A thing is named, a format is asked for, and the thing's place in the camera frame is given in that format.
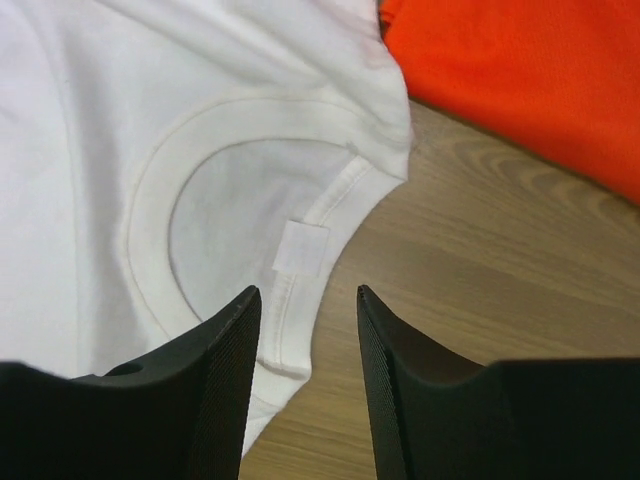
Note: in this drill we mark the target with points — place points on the white t-shirt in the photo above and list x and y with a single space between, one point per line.
157 157

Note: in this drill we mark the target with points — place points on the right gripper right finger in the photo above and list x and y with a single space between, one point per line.
435 414

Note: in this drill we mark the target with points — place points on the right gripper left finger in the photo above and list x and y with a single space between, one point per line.
177 412

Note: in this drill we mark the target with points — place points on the orange folded t-shirt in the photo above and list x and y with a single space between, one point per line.
560 78

